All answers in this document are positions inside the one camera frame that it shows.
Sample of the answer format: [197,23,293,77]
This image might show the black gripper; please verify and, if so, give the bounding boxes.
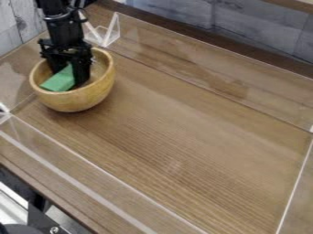
[37,0,93,87]

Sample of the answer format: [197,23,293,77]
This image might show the black metal bracket with screw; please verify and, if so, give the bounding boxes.
[27,204,85,234]

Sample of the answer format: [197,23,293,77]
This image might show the green rectangular block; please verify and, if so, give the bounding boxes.
[39,65,75,92]

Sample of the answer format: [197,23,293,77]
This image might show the wooden bowl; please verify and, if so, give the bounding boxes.
[29,48,115,112]

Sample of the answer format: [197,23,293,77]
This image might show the clear acrylic tray walls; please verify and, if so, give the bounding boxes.
[0,16,313,234]

